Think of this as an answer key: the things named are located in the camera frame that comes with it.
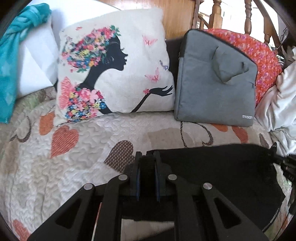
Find grey laptop bag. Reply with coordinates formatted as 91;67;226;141
174;30;257;127

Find teal star blanket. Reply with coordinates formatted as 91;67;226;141
1;3;51;123

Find woman silhouette pillow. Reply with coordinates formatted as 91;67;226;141
54;8;175;126

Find white pillow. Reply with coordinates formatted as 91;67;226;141
17;1;118;98

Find red floral cushion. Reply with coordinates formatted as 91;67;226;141
206;29;282;104

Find white fleece blanket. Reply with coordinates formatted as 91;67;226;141
254;46;296;158

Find black pants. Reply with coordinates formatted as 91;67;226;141
159;144;285;232

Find wooden staircase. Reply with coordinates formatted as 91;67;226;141
105;1;280;47

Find heart pattern quilt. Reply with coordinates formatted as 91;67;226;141
1;87;272;240

